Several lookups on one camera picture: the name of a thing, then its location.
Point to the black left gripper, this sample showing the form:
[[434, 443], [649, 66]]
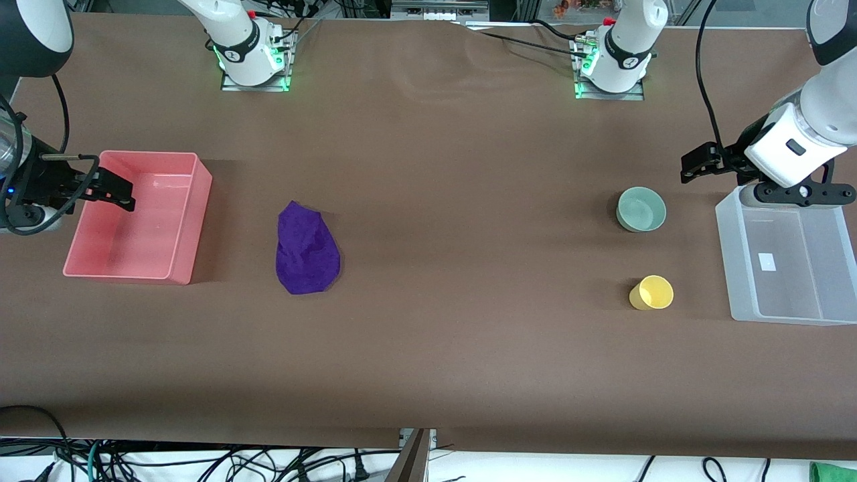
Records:
[[732, 161]]

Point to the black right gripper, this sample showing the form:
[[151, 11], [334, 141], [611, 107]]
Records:
[[41, 182]]

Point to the purple cloth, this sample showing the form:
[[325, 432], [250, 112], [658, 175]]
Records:
[[308, 254]]

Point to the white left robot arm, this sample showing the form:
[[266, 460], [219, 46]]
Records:
[[629, 47]]

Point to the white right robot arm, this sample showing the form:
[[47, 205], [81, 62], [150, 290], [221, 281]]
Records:
[[244, 40]]

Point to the pale green bowl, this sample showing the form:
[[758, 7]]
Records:
[[641, 211]]

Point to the yellow cup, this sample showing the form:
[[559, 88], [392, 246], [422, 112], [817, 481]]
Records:
[[653, 293]]

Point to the pink plastic bin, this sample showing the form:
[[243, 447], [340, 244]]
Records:
[[147, 248]]

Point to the white label sticker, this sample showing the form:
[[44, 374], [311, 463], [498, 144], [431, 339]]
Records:
[[767, 262]]

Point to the clear plastic bin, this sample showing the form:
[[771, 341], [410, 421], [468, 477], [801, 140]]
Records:
[[790, 294]]

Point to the orange toy items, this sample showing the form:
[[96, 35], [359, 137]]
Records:
[[562, 8]]

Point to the green fabric item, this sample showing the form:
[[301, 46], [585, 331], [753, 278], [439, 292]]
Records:
[[837, 474]]

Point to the dark wooden board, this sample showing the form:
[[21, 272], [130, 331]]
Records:
[[412, 462]]

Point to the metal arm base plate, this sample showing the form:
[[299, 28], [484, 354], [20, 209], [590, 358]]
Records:
[[282, 83], [636, 95]]

